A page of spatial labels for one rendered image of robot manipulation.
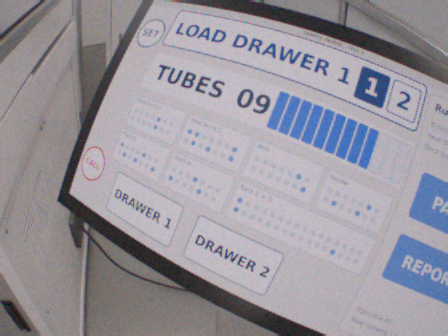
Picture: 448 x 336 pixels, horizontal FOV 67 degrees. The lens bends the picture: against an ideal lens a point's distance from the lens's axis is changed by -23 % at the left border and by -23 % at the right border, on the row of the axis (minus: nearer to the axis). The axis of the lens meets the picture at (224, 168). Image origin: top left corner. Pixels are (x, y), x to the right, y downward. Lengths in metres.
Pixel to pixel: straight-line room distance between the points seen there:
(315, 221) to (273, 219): 0.04
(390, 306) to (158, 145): 0.29
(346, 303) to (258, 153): 0.17
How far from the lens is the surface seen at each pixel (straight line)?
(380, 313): 0.38
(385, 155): 0.37
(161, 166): 0.44
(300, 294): 0.38
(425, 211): 0.37
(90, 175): 0.50
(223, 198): 0.40
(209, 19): 0.47
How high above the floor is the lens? 1.31
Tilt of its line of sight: 38 degrees down
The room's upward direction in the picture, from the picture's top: 3 degrees clockwise
